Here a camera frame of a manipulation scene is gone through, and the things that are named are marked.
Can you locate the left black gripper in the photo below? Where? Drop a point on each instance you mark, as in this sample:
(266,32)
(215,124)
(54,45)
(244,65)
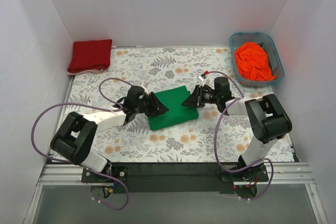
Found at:
(152,104)

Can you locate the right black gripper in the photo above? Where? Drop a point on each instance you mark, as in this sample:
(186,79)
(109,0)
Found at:
(198,96)

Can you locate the green t-shirt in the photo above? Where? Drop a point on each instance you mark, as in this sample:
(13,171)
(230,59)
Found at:
(176,113)

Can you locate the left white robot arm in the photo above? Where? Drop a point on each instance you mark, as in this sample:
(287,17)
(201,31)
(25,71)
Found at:
(74,139)

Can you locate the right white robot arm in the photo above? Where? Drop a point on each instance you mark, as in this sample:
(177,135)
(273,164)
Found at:
(268,120)

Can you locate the floral table mat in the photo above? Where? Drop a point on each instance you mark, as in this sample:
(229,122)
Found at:
(162,69)

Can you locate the orange t-shirt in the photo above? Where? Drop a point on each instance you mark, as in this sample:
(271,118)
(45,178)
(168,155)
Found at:
(252,62)

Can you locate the blue plastic bin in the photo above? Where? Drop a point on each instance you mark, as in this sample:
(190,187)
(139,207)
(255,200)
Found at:
(268,45)

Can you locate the folded pink cloth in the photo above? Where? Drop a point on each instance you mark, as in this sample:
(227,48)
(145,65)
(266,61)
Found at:
(74,72)

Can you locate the folded red t-shirt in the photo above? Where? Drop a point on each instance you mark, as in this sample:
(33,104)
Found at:
(93,54)

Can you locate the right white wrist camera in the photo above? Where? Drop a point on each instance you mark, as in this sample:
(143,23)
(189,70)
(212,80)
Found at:
(204,79)

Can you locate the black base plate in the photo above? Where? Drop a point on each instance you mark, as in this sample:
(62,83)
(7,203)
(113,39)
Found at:
(174,177)

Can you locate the aluminium frame rail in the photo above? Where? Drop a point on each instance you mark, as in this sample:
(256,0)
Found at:
(66,174)

